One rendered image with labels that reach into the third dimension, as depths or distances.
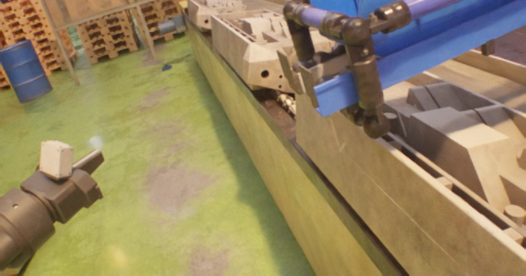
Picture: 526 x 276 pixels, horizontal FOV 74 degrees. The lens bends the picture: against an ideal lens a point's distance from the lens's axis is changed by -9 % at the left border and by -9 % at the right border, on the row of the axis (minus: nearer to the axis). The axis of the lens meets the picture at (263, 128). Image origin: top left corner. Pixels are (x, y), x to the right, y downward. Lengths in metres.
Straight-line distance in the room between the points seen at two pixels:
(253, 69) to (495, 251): 1.11
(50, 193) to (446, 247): 0.57
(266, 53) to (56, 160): 1.05
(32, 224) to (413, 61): 0.55
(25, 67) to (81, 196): 6.13
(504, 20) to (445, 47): 0.11
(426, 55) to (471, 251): 0.27
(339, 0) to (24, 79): 6.28
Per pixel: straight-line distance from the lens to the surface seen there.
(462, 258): 0.59
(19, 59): 6.67
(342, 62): 0.62
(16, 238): 0.55
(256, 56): 1.45
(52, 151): 0.58
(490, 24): 0.63
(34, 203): 0.56
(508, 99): 1.42
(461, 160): 0.73
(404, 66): 0.54
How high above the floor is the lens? 1.37
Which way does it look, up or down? 27 degrees down
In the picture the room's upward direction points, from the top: 14 degrees counter-clockwise
